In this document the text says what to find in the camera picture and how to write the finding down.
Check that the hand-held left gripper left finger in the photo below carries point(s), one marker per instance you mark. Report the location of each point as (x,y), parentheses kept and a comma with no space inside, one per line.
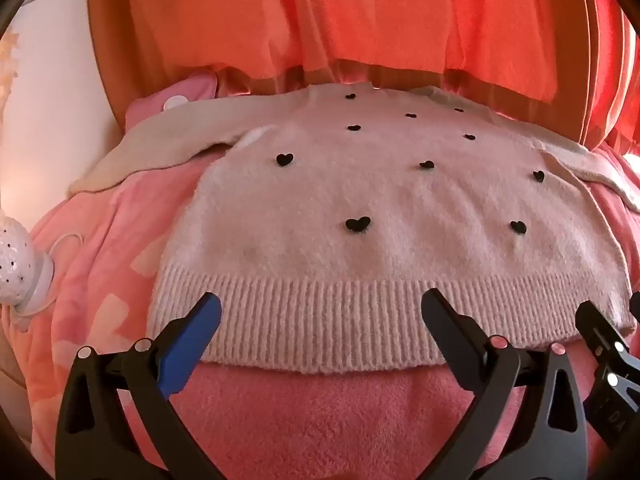
(196,327)

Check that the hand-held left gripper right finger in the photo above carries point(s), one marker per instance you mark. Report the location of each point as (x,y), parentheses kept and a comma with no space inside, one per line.
(445,317)

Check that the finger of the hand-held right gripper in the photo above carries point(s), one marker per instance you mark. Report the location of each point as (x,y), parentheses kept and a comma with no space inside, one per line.
(597,330)
(636,307)

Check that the pink sweater with black hearts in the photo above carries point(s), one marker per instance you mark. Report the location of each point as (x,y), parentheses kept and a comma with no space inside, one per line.
(350,190)

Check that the pink fleece blanket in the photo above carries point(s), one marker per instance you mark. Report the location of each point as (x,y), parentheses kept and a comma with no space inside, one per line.
(310,420)

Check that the white perforated lamp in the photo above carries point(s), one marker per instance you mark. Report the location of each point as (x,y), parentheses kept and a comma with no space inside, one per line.
(15,257)

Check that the pink pillow with white dots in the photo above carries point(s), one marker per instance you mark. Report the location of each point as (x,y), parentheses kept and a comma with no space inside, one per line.
(196,87)

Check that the wooden headboard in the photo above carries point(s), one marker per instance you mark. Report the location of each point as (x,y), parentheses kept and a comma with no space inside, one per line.
(107,35)

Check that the orange cloth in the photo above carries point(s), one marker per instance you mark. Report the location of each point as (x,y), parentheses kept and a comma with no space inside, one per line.
(350,10)

